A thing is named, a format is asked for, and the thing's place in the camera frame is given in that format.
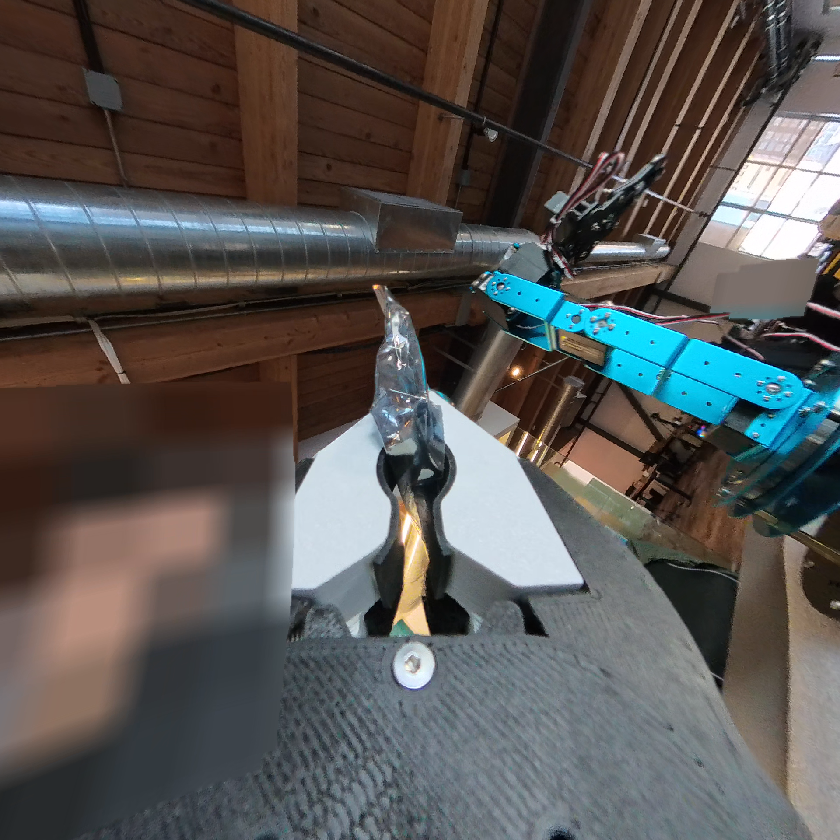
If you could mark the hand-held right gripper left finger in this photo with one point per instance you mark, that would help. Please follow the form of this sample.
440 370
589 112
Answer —
335 525

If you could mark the black conduit pipe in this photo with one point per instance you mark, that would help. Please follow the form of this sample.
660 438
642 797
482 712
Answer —
394 85

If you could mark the large office windows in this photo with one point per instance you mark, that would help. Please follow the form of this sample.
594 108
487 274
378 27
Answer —
788 184

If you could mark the silver metal air duct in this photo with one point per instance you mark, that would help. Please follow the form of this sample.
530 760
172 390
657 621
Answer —
197 243

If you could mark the silver plastic parts bag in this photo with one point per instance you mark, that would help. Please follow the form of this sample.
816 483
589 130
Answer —
400 381

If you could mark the blue toy robot arm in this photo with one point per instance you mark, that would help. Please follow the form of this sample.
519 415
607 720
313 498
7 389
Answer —
656 355

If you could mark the grey junction box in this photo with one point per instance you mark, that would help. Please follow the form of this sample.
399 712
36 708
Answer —
103 89

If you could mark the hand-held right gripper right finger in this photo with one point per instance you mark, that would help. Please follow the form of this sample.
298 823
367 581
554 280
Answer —
512 525

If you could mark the silver metal column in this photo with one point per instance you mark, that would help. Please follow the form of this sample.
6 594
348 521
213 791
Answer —
483 368

